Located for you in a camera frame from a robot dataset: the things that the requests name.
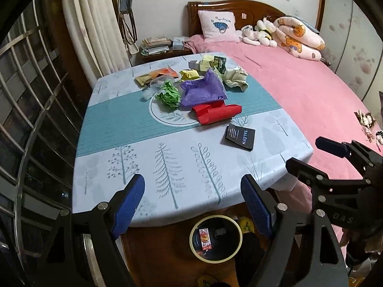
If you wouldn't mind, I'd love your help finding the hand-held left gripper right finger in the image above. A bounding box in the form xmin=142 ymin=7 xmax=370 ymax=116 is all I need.
xmin=240 ymin=174 xmax=349 ymax=287

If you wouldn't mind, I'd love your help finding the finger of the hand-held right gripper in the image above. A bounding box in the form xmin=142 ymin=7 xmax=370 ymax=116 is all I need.
xmin=315 ymin=137 xmax=383 ymax=182
xmin=286 ymin=156 xmax=372 ymax=208

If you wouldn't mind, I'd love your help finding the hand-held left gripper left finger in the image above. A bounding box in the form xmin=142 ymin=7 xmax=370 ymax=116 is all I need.
xmin=39 ymin=173 xmax=146 ymax=287

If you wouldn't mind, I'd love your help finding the round black trash bin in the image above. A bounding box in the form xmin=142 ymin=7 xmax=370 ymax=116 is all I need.
xmin=189 ymin=215 xmax=243 ymax=264

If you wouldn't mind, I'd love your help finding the black printed card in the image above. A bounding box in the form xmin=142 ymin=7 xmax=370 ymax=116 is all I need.
xmin=221 ymin=122 xmax=256 ymax=150

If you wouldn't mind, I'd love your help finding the cream paper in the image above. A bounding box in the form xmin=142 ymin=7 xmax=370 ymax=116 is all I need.
xmin=223 ymin=66 xmax=249 ymax=92

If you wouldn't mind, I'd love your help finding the clear plastic bottle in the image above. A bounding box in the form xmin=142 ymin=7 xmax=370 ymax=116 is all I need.
xmin=142 ymin=75 xmax=173 ymax=101

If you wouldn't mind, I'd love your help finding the green paper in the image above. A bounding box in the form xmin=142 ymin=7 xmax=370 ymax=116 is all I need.
xmin=155 ymin=81 xmax=181 ymax=110

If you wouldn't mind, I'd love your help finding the purple plastic bag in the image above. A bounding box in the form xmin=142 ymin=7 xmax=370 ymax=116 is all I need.
xmin=180 ymin=69 xmax=228 ymax=107

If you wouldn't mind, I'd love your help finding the yellow slipper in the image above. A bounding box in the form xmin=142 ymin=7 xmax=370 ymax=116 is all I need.
xmin=238 ymin=217 xmax=255 ymax=234
xmin=197 ymin=275 xmax=216 ymax=287

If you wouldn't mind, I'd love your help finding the red snack packet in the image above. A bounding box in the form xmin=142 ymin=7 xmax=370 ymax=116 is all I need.
xmin=199 ymin=229 xmax=214 ymax=250

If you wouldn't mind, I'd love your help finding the pink bed sheet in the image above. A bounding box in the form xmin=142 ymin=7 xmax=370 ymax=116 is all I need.
xmin=184 ymin=34 xmax=383 ymax=246

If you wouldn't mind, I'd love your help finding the table with patterned cloth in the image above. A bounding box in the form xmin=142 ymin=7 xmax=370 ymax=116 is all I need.
xmin=73 ymin=52 xmax=314 ymax=228

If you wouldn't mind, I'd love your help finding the white flower-print wardrobe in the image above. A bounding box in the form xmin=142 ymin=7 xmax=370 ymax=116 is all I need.
xmin=319 ymin=0 xmax=383 ymax=102

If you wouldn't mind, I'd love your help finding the folded cartoon-print quilt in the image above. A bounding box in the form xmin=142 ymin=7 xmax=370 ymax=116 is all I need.
xmin=273 ymin=16 xmax=326 ymax=62

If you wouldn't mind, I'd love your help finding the metal window grille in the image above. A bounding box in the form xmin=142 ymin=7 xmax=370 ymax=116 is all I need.
xmin=0 ymin=21 xmax=90 ymax=260

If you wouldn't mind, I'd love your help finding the orange snack packet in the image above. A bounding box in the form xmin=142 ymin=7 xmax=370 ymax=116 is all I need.
xmin=135 ymin=68 xmax=179 ymax=88

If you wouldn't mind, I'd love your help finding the white and yellow plush toy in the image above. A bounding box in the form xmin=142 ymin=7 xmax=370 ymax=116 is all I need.
xmin=254 ymin=19 xmax=279 ymax=48

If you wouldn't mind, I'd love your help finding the white plush rabbit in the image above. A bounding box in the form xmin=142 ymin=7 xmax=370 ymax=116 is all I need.
xmin=241 ymin=25 xmax=261 ymax=46

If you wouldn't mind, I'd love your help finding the crumpled yellow paper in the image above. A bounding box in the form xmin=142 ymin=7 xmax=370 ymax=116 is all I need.
xmin=179 ymin=69 xmax=199 ymax=82

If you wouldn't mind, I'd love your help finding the wooden nightstand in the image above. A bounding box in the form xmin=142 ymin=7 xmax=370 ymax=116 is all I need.
xmin=132 ymin=47 xmax=193 ymax=66

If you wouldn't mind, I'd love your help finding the wooden headboard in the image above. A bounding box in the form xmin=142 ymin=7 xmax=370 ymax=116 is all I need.
xmin=187 ymin=0 xmax=325 ymax=36

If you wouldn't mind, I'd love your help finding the white tote bag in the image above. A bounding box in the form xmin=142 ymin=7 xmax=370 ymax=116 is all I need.
xmin=124 ymin=33 xmax=140 ymax=55

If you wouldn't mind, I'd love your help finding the stack of books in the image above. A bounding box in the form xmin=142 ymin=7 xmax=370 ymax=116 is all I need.
xmin=140 ymin=37 xmax=172 ymax=57

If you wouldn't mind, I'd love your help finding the pink printed pillow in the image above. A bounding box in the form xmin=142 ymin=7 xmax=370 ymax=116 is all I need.
xmin=197 ymin=10 xmax=240 ymax=43

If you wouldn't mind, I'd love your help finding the pale blue tissue box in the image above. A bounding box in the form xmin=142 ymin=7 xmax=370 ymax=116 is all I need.
xmin=172 ymin=37 xmax=190 ymax=50

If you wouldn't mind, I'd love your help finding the wooden coat rack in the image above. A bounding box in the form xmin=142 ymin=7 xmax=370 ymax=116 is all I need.
xmin=109 ymin=0 xmax=139 ymax=46

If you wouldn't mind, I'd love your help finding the cream curtain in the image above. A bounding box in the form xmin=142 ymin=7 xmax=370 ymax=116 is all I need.
xmin=61 ymin=0 xmax=132 ymax=77

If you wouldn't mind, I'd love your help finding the grey hanging bag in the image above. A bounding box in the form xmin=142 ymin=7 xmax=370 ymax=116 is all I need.
xmin=119 ymin=0 xmax=136 ymax=13

